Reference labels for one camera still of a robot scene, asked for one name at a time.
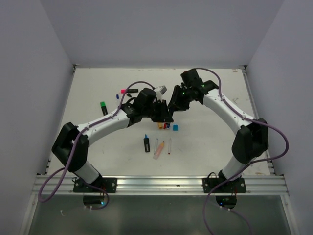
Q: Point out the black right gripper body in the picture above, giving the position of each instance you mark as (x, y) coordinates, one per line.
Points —
(186, 97)

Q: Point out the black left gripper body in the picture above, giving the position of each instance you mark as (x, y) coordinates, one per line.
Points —
(147, 111)

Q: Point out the red thin marker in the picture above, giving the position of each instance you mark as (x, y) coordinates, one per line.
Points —
(169, 146)

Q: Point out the blue highlighter black body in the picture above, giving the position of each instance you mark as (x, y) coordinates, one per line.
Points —
(146, 144)

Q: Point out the orange highlighter pen body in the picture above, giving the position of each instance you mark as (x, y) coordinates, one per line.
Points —
(159, 151)

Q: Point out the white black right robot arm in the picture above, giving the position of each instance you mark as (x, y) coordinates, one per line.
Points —
(251, 135)

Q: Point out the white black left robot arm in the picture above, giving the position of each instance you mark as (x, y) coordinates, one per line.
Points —
(72, 144)

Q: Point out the pink capped black highlighter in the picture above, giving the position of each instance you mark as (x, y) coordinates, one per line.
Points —
(129, 91)

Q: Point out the green capped black highlighter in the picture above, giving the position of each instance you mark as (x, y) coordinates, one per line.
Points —
(103, 108)

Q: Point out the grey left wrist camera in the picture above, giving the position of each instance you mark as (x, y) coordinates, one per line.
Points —
(160, 91)

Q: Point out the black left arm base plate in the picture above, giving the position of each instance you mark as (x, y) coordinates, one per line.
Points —
(108, 184)

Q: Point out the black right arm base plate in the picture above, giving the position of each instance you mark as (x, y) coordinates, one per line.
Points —
(236, 186)

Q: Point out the aluminium front rail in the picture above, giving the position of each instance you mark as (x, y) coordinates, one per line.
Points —
(167, 185)

